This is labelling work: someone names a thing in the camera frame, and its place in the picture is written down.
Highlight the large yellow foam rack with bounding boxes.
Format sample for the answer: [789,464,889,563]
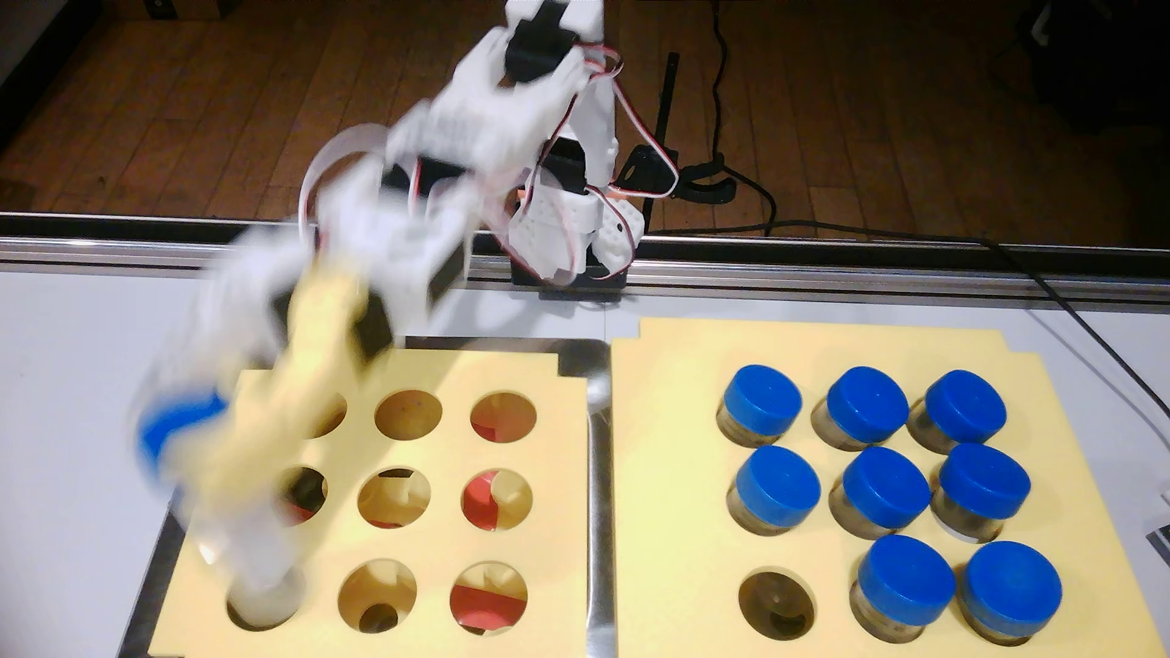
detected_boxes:
[608,315,1166,658]

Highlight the aluminium table rail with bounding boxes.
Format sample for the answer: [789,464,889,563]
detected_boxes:
[0,212,1170,307]

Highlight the blue capped clear test tube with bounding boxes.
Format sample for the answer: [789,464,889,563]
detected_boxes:
[827,445,932,540]
[810,366,910,451]
[905,370,1009,455]
[135,388,307,632]
[850,534,958,643]
[726,445,822,537]
[715,364,804,449]
[931,441,1032,545]
[957,539,1063,645]

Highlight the red and white servo wires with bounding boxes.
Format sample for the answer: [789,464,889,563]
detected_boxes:
[297,44,682,280]

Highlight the black clamp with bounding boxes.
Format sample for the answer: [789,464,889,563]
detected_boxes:
[617,50,737,230]

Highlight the long black cable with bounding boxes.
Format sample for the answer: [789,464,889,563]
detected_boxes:
[651,222,1170,417]

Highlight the thin black cable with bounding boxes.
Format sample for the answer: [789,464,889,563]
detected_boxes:
[708,0,778,234]

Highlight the white perforated board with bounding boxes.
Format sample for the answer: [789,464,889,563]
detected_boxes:
[507,187,586,280]

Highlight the small grey object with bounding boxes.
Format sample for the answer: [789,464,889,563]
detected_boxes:
[1145,489,1170,568]

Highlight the white gripper with motor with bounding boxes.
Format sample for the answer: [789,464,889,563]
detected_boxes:
[137,155,478,524]

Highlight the metal tray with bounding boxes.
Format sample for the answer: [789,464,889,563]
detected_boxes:
[117,334,615,658]

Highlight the yellow foam rack in tray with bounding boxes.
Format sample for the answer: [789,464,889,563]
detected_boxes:
[146,345,590,658]

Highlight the dark bulky object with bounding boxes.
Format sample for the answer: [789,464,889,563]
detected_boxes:
[987,0,1170,138]

